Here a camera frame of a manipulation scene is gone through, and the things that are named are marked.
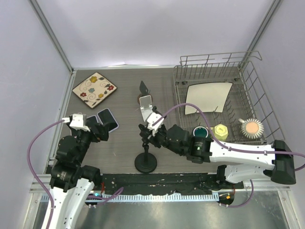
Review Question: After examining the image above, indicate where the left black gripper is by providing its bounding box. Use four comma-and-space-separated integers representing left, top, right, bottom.
75, 120, 109, 164

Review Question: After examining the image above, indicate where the purple-cased phone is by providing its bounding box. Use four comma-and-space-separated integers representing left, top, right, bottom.
97, 108, 119, 132
86, 115, 98, 124

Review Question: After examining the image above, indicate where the tall black phone stand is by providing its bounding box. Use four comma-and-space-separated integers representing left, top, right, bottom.
134, 131, 157, 174

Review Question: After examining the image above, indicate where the white folding phone stand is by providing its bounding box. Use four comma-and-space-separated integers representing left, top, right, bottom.
139, 95, 153, 122

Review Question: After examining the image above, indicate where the wooden-base grey phone stand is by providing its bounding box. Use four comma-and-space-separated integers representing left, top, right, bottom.
137, 81, 151, 104

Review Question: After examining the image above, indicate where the black round-base stand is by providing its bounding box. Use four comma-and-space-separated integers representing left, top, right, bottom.
152, 106, 162, 119

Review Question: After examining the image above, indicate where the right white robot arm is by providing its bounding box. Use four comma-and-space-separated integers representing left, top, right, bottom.
139, 124, 296, 188

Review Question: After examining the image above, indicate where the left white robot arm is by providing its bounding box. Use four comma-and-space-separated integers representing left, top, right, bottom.
42, 114, 114, 229

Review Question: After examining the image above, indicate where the floral square trivet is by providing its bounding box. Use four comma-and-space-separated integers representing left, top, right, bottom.
72, 72, 117, 109

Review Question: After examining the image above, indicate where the dark green mug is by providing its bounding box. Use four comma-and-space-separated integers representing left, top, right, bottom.
192, 126, 211, 140

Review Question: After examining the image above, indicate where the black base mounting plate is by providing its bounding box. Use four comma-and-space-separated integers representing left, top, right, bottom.
93, 173, 244, 196

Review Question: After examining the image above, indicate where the yellow-green mug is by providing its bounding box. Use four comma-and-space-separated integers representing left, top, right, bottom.
211, 124, 229, 141

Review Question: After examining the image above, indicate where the white square plate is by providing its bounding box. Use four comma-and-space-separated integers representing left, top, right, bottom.
185, 82, 233, 113

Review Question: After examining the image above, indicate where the ribbed cup with peach inside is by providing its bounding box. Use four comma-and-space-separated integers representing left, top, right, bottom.
238, 118, 264, 139

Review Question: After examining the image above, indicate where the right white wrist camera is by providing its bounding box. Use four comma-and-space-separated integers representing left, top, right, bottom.
146, 112, 164, 136

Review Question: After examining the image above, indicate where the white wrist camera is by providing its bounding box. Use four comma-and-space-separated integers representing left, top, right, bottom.
146, 112, 164, 136
61, 113, 90, 132

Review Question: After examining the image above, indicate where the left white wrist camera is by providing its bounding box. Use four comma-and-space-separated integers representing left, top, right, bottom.
61, 113, 90, 132

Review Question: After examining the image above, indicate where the white slotted cable duct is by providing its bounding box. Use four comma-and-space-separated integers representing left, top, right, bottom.
41, 193, 219, 203

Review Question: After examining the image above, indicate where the grey wire dish rack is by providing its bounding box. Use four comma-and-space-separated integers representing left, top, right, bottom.
173, 51, 285, 145

